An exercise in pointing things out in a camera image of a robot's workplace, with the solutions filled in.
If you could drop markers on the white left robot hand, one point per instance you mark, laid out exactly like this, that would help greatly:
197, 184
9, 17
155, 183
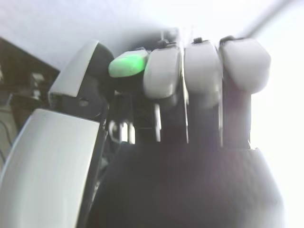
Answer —
178, 185

